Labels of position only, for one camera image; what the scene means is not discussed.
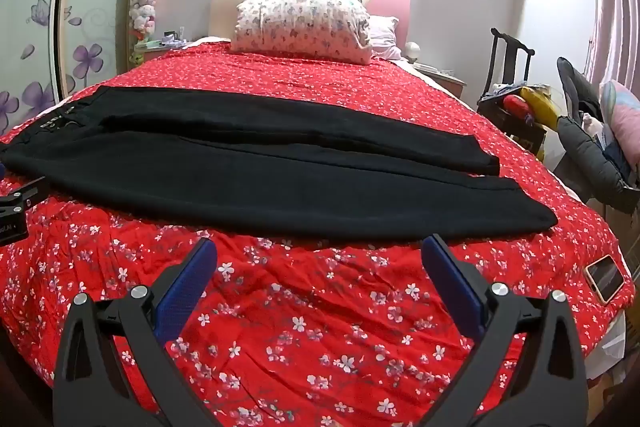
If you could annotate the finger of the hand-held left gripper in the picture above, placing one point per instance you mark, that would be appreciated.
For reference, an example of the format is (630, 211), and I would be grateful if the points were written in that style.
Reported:
(27, 194)

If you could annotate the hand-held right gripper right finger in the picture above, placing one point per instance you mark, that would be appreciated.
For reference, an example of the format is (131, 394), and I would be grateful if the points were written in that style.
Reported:
(450, 277)

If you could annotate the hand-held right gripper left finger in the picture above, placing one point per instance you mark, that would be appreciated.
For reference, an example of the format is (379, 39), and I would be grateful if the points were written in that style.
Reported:
(186, 281)

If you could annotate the black pants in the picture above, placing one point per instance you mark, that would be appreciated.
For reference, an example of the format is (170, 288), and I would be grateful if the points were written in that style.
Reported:
(250, 187)

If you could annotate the red floral bedspread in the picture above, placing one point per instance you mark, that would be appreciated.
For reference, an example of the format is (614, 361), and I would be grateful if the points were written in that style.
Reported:
(320, 332)

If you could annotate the phone in pink case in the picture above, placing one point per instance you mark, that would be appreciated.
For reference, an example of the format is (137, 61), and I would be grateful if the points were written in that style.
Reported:
(605, 279)

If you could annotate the black suitcase with items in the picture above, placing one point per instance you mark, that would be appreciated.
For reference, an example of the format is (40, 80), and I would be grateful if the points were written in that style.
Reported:
(520, 136)

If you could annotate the red plush toy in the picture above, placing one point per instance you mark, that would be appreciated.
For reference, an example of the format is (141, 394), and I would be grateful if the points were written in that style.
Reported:
(516, 105)

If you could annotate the grey padded jacket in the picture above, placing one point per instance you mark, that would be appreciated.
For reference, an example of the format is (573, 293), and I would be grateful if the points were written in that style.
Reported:
(585, 147)

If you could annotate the yellow plush toy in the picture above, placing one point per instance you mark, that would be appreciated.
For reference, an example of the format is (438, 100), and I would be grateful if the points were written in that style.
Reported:
(542, 107)

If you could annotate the cluttered bedside table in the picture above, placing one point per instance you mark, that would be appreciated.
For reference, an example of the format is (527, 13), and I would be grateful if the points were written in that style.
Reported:
(160, 49)

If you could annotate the wooden bedside table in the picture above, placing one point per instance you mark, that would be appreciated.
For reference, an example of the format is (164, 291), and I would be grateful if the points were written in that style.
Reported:
(445, 79)

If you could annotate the wardrobe with purple flowers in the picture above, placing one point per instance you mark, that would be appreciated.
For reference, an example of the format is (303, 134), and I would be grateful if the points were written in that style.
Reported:
(95, 7)

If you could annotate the tower of plush toys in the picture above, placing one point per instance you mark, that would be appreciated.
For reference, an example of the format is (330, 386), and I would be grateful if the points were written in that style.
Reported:
(142, 7)

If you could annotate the black wooden chair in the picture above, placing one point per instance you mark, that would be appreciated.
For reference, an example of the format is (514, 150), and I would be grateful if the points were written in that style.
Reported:
(507, 57)

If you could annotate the white round lamp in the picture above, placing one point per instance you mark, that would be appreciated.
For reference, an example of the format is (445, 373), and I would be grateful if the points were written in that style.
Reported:
(413, 52)

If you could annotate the pastel patterned cushion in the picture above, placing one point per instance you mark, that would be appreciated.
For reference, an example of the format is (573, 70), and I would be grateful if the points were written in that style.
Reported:
(625, 117)

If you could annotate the white floral pillow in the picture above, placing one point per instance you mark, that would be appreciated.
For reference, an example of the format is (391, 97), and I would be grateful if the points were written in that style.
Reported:
(300, 27)

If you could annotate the pink curtain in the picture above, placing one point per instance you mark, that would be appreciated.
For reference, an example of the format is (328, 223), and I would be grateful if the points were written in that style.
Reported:
(615, 7)

